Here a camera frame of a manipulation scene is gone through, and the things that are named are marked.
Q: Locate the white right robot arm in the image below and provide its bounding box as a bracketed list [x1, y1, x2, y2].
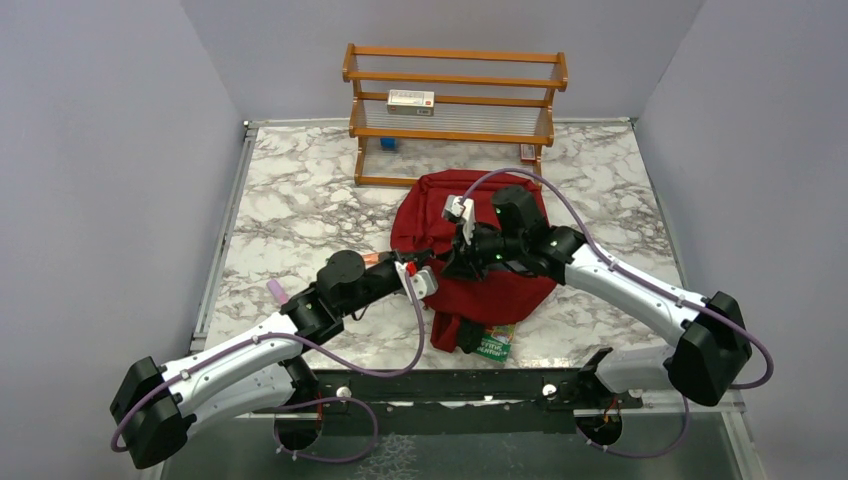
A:
[443, 185, 752, 407]

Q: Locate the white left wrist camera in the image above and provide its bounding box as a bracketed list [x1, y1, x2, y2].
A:
[394, 262, 438, 301]

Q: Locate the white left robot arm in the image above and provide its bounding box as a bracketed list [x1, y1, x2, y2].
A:
[109, 249, 433, 469]

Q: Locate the green treehouse book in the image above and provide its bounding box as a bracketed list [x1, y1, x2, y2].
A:
[473, 324, 516, 364]

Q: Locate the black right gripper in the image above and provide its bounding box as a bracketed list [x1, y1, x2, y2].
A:
[441, 219, 526, 283]

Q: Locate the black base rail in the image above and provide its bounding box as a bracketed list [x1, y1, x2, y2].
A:
[250, 352, 644, 452]

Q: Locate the white red box on shelf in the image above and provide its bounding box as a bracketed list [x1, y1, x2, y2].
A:
[386, 89, 435, 117]

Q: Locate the small red white eraser box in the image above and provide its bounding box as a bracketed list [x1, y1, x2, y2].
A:
[519, 144, 536, 163]

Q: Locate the pink highlighter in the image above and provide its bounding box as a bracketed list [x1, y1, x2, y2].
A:
[266, 279, 289, 306]

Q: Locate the red backpack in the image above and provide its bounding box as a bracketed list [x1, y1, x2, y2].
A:
[390, 170, 557, 353]

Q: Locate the blue pencil sharpener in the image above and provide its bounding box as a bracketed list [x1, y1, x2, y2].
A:
[379, 137, 397, 151]

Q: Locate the wooden two-tier shelf rack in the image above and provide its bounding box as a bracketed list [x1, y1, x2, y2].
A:
[341, 43, 569, 187]

